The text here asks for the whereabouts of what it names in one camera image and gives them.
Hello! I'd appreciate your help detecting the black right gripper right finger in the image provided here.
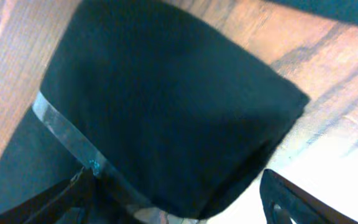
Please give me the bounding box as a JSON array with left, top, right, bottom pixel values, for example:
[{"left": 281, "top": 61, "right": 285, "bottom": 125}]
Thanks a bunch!
[{"left": 260, "top": 169, "right": 358, "bottom": 224}]

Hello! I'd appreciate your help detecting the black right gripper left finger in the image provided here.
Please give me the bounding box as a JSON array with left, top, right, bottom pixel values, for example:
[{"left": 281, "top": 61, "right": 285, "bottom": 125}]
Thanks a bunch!
[{"left": 0, "top": 167, "right": 94, "bottom": 224}]

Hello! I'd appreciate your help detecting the black garment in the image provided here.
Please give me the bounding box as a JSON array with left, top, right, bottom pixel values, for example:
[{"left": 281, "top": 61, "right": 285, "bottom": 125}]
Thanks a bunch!
[{"left": 0, "top": 0, "right": 311, "bottom": 224}]

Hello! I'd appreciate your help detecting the navy garment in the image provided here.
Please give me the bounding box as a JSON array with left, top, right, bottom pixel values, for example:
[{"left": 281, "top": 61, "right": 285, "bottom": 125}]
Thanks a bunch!
[{"left": 269, "top": 0, "right": 358, "bottom": 26}]

